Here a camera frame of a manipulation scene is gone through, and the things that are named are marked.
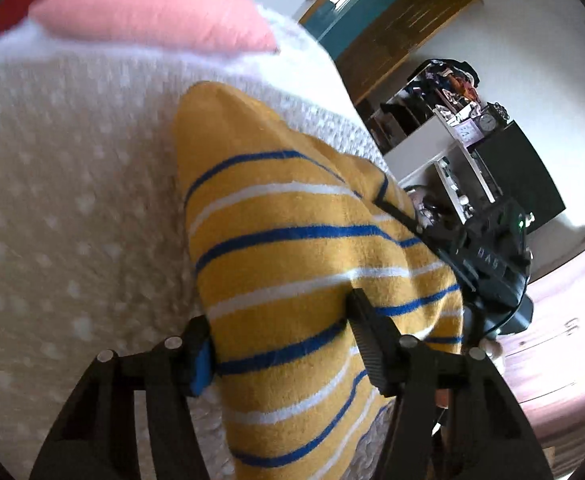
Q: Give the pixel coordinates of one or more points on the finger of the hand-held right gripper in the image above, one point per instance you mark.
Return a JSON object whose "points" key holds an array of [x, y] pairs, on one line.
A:
{"points": [[440, 250]]}

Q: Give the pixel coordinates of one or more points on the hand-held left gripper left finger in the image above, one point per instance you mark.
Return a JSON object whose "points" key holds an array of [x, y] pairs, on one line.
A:
{"points": [[203, 366]]}

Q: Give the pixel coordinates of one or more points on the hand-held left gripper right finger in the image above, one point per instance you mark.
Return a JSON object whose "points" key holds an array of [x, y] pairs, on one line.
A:
{"points": [[372, 340]]}

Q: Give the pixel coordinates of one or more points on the yellow striped sweater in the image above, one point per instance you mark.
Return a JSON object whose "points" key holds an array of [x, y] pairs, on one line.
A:
{"points": [[292, 270]]}

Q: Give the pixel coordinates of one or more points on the black television screen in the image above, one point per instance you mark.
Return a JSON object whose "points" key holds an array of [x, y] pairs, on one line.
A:
{"points": [[520, 175]]}

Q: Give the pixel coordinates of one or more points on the white desk unit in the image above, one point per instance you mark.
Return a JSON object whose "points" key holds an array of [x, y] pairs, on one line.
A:
{"points": [[432, 160]]}

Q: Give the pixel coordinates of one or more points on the small round clock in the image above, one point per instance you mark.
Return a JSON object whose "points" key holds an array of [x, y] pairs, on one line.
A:
{"points": [[486, 122]]}

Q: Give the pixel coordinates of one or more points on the beige dotted bed cover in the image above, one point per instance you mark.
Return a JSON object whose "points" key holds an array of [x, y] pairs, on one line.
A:
{"points": [[72, 240]]}

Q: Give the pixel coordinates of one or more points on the wooden door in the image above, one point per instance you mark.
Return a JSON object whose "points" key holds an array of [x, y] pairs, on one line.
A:
{"points": [[397, 30]]}

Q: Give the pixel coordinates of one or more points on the teal door panel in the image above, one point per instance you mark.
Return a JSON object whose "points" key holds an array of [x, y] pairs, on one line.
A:
{"points": [[352, 5]]}

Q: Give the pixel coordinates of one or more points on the pink ribbed pillow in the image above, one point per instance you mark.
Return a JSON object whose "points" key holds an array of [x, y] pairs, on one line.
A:
{"points": [[157, 5]]}

